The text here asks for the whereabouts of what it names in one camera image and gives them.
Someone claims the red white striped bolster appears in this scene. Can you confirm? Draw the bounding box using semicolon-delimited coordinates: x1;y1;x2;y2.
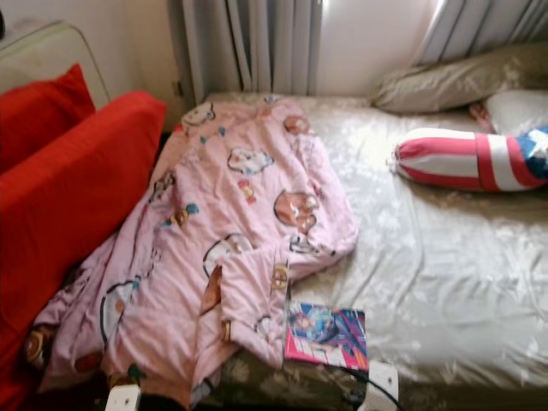
391;127;548;194

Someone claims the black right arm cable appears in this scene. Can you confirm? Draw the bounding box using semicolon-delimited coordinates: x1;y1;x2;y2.
334;364;405;411

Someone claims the large red cushion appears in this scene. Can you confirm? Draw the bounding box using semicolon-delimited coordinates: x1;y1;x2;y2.
0;90;166;411
0;63;97;172

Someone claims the pink cartoon print blanket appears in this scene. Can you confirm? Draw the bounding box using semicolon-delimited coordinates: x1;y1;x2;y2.
34;96;360;408

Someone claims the colourful comic book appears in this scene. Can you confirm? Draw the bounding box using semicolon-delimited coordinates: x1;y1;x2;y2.
284;300;369;371

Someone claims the bed with grey floral sheet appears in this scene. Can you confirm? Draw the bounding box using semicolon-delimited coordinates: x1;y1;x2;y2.
193;88;548;411

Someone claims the grey curtain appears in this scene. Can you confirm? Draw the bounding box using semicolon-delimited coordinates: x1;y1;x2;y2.
415;0;548;65
180;0;325;97

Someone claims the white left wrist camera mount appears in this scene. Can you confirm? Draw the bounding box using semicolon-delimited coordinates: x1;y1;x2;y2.
105;384;142;411

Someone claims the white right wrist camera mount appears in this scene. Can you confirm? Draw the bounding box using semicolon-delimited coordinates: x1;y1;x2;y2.
366;361;400;411

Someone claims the olive grey pillow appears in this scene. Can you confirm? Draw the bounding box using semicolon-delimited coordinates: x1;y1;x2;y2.
371;43;548;115

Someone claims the white pillow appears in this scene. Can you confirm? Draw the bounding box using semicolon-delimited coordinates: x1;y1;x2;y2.
484;88;548;136

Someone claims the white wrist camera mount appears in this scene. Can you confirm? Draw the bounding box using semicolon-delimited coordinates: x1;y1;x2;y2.
105;384;142;411
366;361;400;411

